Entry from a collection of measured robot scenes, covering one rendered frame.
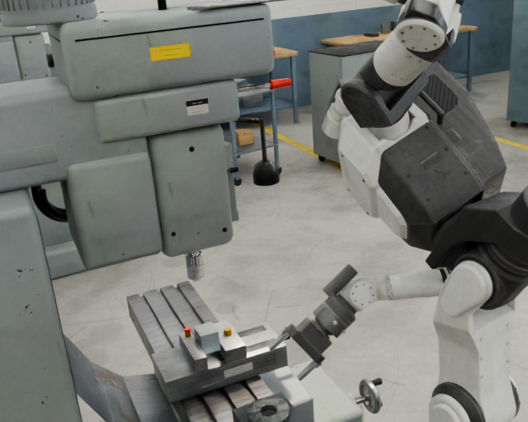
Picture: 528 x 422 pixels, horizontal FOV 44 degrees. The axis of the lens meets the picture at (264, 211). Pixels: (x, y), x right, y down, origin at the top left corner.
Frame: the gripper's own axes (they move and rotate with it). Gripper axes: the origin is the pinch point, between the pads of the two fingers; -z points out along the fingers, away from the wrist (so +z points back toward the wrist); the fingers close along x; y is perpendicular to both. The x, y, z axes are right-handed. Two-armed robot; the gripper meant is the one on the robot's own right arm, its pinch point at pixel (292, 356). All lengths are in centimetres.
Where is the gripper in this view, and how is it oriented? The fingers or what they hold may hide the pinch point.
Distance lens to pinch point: 166.4
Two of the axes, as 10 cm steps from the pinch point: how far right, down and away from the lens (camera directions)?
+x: -6.8, -7.2, -1.2
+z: 7.2, -6.9, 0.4
